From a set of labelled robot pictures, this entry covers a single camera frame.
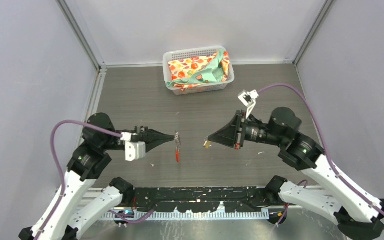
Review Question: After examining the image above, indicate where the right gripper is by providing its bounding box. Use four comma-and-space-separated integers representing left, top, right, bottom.
208, 109, 286, 149

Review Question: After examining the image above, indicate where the metal key holder red handle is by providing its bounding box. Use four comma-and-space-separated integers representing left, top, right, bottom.
174, 131, 181, 163

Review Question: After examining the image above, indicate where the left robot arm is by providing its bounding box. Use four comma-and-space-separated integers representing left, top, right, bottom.
19, 113, 181, 240

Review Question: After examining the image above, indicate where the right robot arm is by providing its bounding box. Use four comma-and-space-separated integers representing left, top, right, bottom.
208, 107, 384, 240

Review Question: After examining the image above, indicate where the white plastic basket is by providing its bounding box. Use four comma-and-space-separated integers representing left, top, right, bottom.
162, 46, 235, 95

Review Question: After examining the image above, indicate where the colourful patterned cloth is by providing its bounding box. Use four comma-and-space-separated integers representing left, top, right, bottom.
166, 49, 231, 91

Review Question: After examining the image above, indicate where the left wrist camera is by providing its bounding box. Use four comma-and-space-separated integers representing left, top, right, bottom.
124, 141, 146, 162

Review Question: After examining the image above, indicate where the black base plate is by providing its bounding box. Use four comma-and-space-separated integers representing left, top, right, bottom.
118, 186, 285, 213

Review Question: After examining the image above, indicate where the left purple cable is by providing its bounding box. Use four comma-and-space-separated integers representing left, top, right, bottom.
32, 120, 161, 240

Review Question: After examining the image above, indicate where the purple cable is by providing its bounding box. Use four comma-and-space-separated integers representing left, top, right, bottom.
32, 120, 161, 240
256, 83, 384, 234

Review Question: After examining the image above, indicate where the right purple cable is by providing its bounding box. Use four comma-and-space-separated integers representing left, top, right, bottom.
256, 83, 384, 234

